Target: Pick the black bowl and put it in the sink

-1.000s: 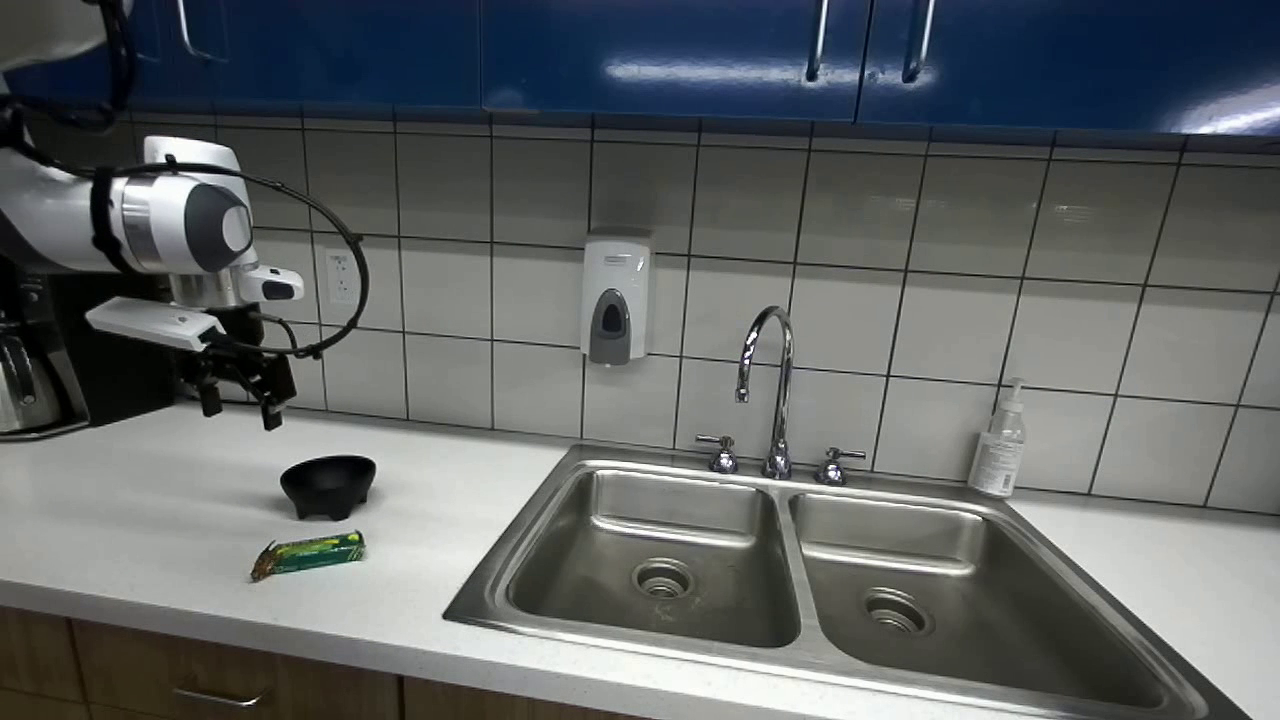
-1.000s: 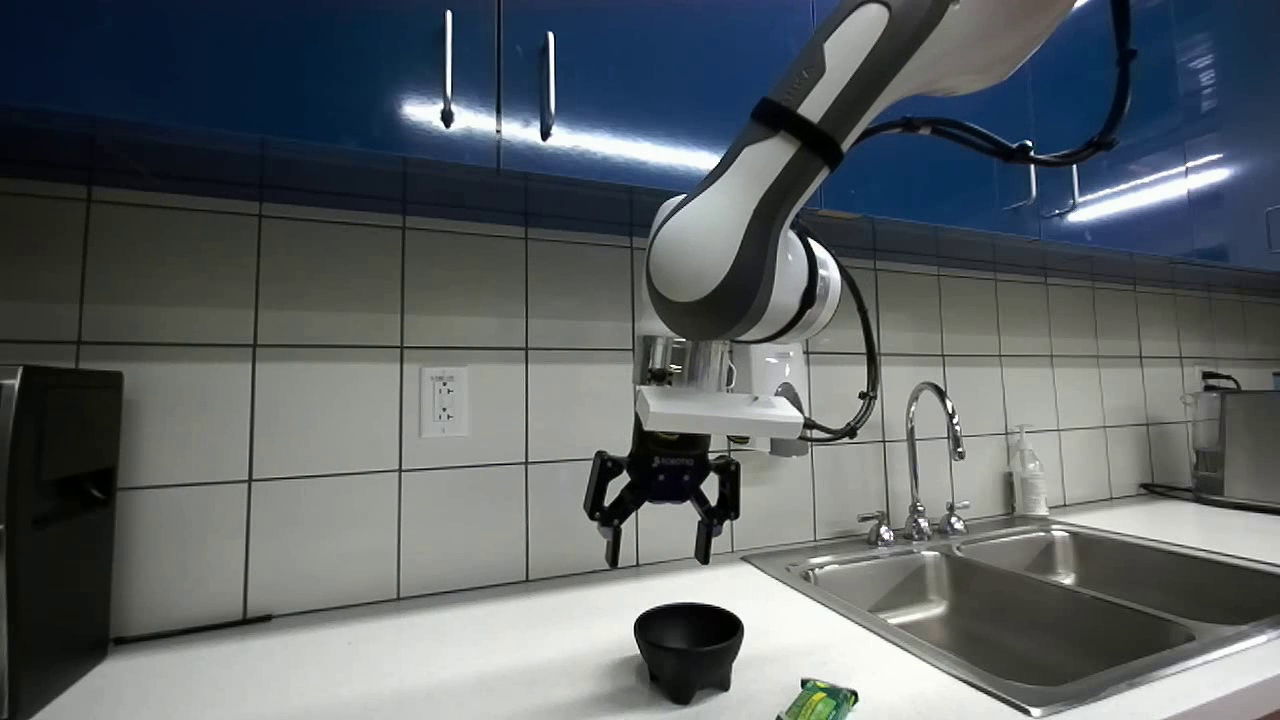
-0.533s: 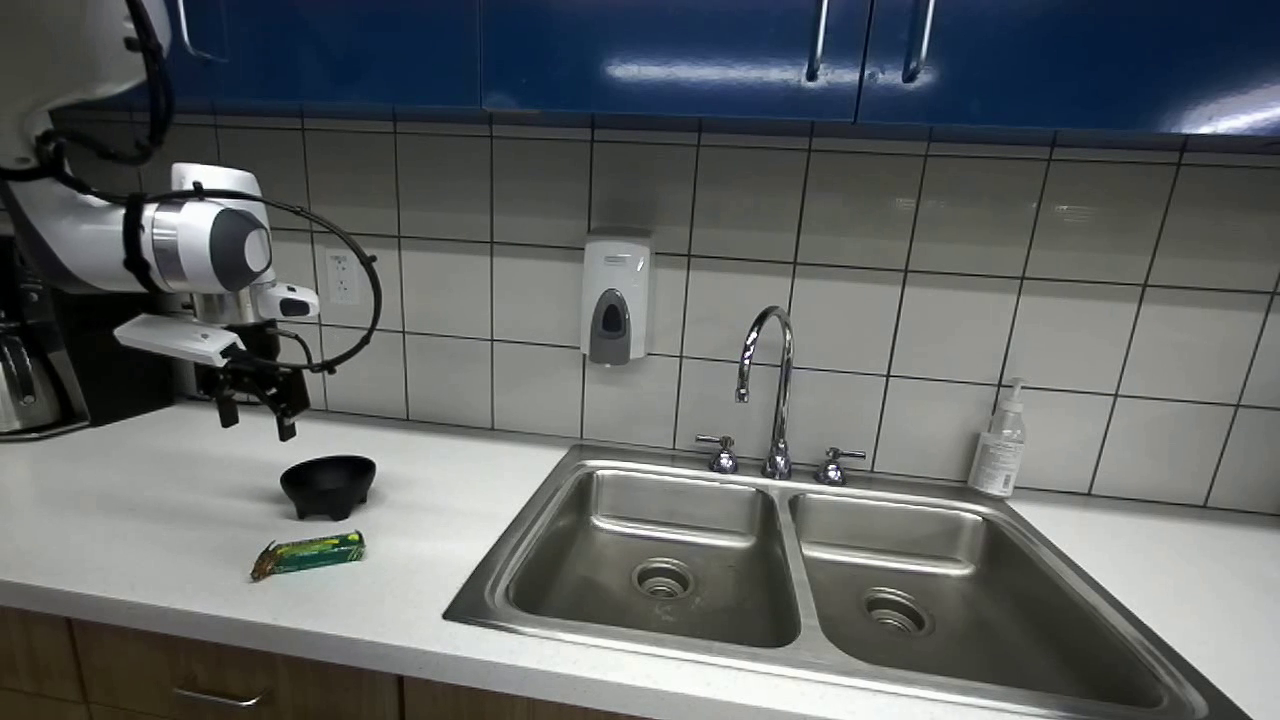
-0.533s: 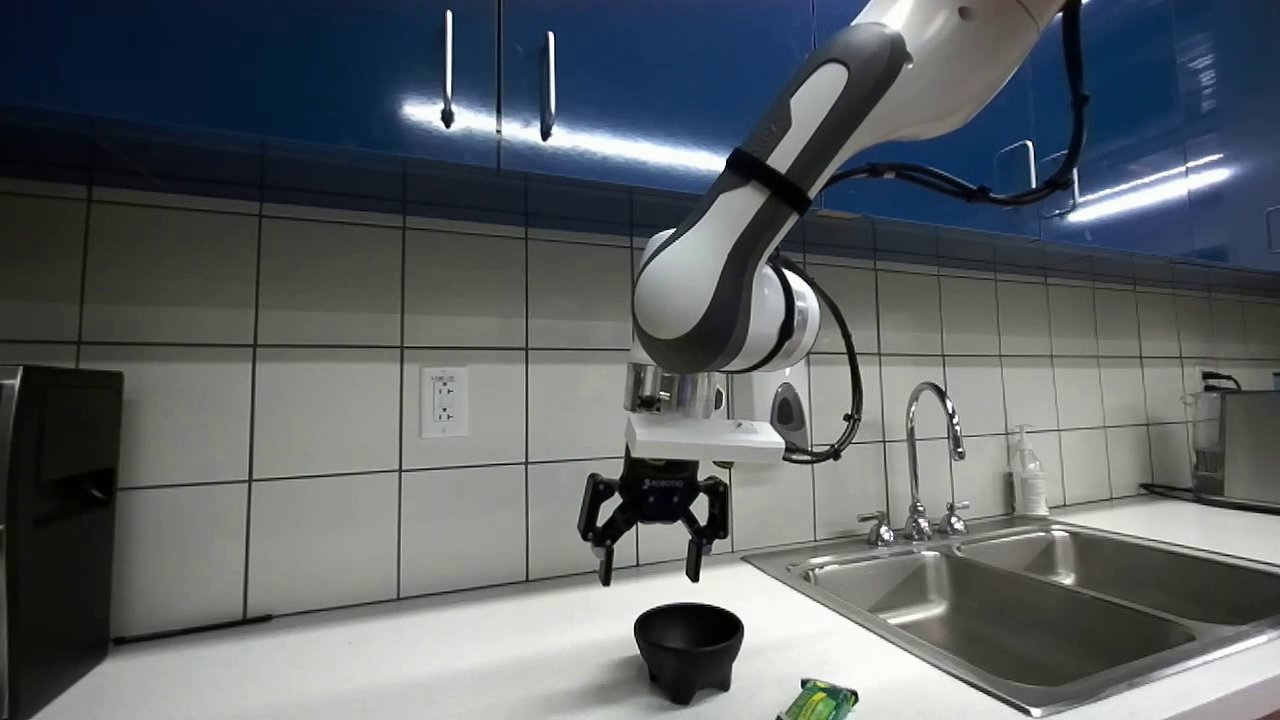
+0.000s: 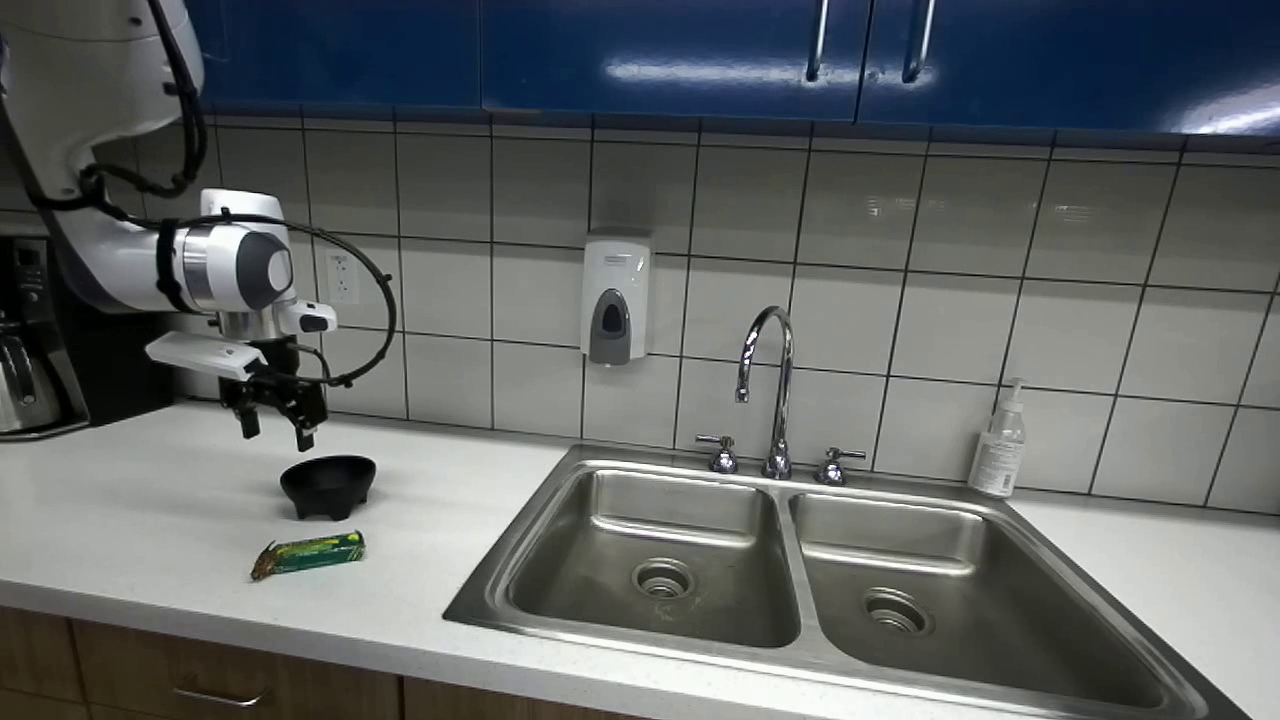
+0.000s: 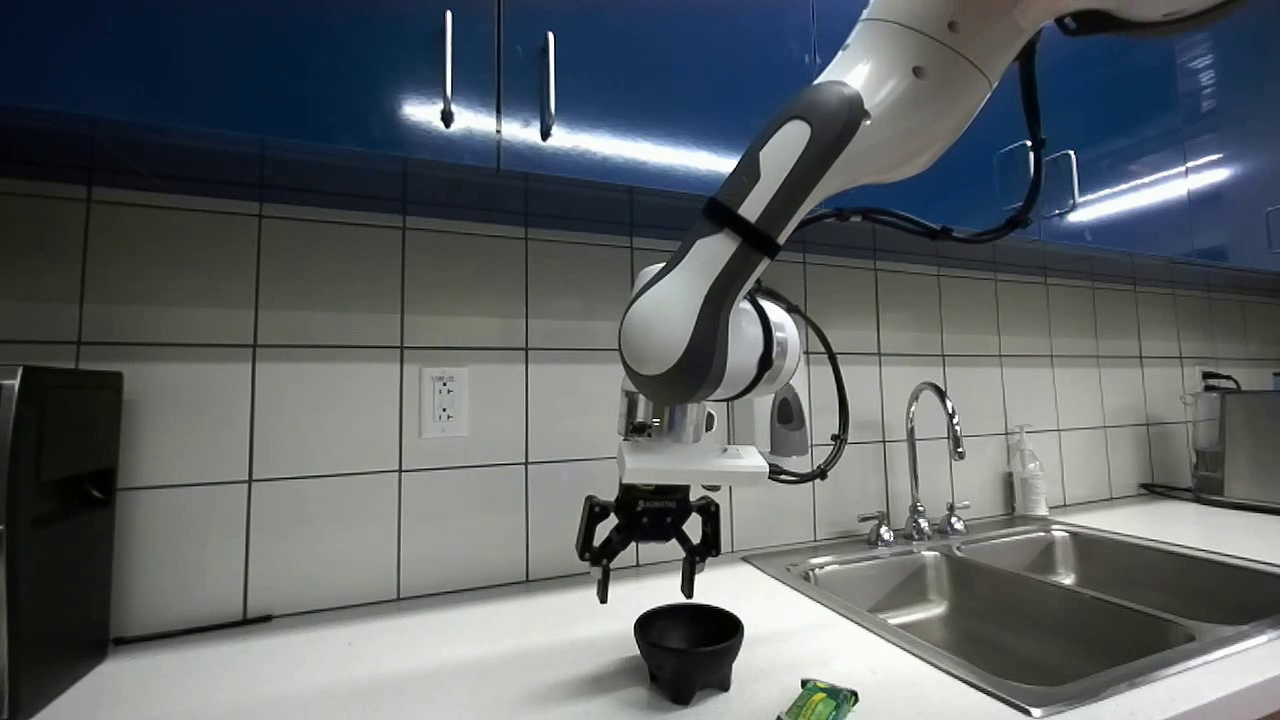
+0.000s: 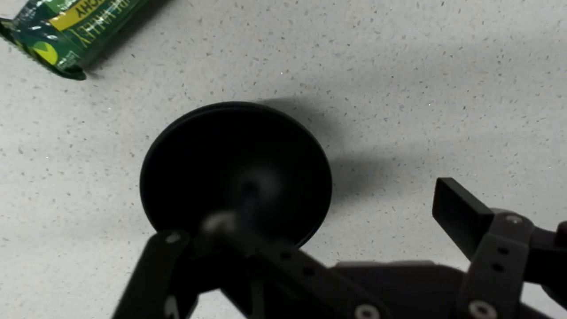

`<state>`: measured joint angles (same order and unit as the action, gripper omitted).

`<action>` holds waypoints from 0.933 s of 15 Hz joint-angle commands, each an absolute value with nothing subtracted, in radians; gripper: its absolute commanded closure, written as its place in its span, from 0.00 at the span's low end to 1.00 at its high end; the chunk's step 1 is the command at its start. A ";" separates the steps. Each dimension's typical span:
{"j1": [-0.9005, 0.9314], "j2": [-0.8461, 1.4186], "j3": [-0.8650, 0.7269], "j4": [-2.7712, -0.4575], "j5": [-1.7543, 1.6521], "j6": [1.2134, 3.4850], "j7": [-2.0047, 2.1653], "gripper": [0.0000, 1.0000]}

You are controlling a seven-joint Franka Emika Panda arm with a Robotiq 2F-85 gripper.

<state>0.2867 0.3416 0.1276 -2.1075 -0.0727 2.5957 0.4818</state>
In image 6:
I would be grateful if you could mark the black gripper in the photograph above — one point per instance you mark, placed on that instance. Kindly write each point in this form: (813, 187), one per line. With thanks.
(653, 509)

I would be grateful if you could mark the black bowl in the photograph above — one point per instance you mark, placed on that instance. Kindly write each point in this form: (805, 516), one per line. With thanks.
(691, 647)

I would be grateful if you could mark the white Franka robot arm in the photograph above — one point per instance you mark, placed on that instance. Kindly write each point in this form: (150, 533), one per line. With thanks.
(800, 146)

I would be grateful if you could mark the double basin steel sink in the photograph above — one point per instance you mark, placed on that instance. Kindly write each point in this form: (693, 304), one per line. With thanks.
(1013, 613)

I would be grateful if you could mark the green snack wrapper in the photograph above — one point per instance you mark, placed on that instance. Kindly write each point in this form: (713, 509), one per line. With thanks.
(819, 702)

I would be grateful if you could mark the chrome gooseneck faucet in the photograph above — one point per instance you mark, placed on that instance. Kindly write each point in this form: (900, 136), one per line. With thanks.
(912, 454)

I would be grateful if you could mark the clear pump soap bottle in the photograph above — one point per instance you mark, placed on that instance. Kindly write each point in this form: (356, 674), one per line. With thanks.
(1031, 482)

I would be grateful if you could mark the blue cabinet door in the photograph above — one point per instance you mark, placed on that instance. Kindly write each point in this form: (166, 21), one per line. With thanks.
(1173, 107)
(641, 81)
(241, 67)
(983, 146)

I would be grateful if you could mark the black coffee machine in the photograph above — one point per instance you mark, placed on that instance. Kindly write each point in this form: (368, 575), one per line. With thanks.
(62, 533)

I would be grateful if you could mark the steel countertop appliance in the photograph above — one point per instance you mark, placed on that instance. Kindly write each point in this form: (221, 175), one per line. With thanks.
(1240, 444)

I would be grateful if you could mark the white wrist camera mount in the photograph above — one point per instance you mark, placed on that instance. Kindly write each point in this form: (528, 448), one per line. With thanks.
(693, 466)

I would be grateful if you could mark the white wall outlet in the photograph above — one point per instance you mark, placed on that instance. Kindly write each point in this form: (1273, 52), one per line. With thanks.
(446, 400)

